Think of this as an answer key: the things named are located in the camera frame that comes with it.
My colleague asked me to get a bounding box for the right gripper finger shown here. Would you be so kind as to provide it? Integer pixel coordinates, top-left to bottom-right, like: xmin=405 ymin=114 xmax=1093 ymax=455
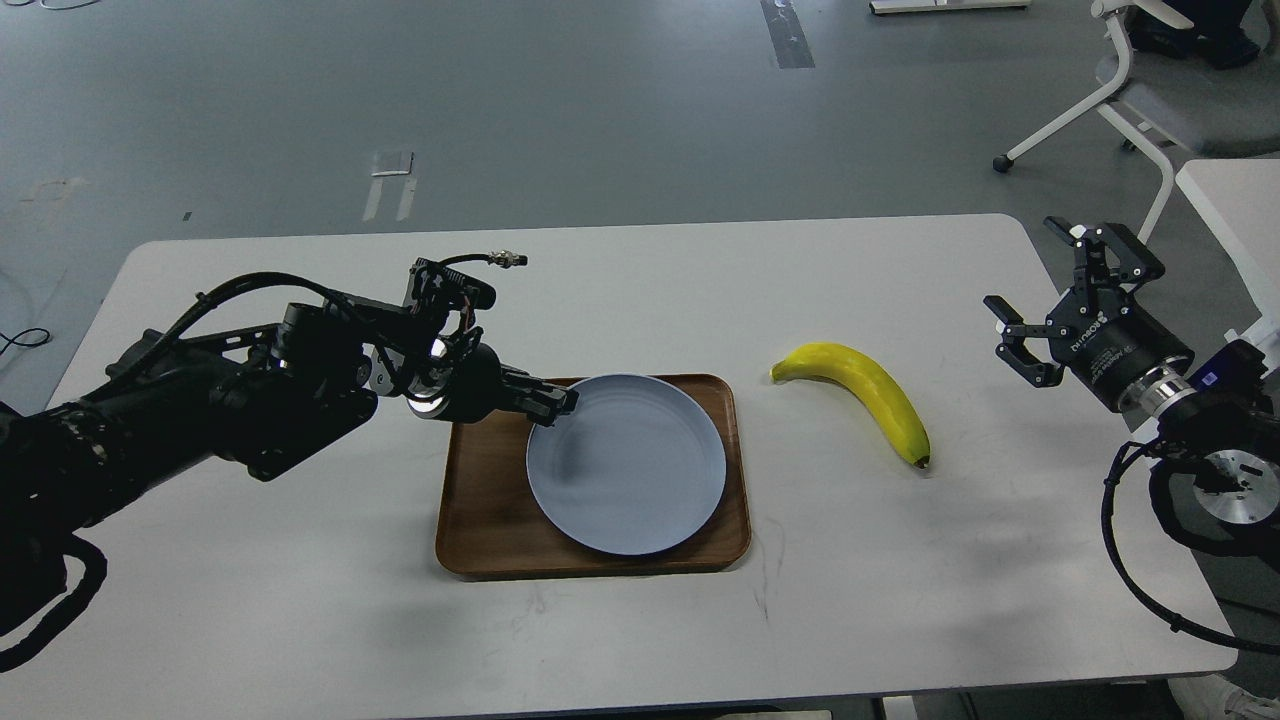
xmin=983 ymin=295 xmax=1064 ymax=388
xmin=1043 ymin=217 xmax=1166 ymax=301

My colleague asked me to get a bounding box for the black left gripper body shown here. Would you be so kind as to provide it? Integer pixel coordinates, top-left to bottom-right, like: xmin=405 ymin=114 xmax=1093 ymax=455
xmin=406 ymin=342 xmax=532 ymax=423

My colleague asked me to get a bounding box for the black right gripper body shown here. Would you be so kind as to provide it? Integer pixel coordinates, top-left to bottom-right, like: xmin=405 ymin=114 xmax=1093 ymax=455
xmin=1046 ymin=293 xmax=1194 ymax=413

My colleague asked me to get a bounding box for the light blue plate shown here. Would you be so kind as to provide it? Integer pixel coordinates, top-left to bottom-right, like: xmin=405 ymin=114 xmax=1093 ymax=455
xmin=525 ymin=374 xmax=728 ymax=556

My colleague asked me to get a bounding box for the yellow banana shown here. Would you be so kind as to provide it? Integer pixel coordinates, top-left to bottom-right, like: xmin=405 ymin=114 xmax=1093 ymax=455
xmin=769 ymin=342 xmax=932 ymax=470

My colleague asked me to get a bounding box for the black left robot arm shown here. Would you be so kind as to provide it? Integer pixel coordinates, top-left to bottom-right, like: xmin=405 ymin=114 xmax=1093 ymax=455
xmin=1 ymin=258 xmax=579 ymax=671

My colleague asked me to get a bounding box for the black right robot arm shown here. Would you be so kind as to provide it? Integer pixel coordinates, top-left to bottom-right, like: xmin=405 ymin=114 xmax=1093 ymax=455
xmin=984 ymin=217 xmax=1277 ymax=565

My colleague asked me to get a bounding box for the brown wooden tray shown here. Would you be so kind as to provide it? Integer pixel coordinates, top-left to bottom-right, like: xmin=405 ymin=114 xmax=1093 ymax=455
xmin=435 ymin=373 xmax=753 ymax=582

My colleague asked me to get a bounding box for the white side table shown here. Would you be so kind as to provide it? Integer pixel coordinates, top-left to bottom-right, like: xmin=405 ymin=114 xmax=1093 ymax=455
xmin=1175 ymin=158 xmax=1279 ymax=373

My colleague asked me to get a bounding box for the white office chair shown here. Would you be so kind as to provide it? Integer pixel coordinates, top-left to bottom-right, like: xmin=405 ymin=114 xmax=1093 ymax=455
xmin=992 ymin=1 xmax=1279 ymax=241

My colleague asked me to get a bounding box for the white shoe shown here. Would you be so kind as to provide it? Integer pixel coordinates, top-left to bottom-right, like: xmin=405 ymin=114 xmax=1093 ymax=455
xmin=1167 ymin=674 xmax=1279 ymax=719

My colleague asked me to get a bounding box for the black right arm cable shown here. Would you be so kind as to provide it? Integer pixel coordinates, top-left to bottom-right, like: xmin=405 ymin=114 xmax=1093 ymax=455
xmin=1100 ymin=439 xmax=1280 ymax=656

